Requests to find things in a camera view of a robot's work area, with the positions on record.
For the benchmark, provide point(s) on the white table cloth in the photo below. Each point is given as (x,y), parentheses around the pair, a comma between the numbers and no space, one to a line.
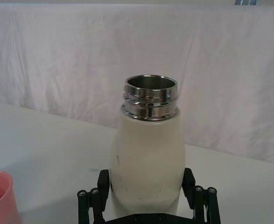
(45,144)

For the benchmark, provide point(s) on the cream vacuum bottle steel neck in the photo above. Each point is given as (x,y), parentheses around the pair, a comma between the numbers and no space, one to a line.
(148,151)

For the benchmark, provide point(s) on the white curtain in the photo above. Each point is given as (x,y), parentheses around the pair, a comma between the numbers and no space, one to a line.
(57,58)

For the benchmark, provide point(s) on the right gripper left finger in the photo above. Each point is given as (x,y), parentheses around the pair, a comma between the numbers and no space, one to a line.
(103,184)

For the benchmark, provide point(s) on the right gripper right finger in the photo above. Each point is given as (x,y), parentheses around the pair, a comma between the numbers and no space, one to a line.
(189,184)

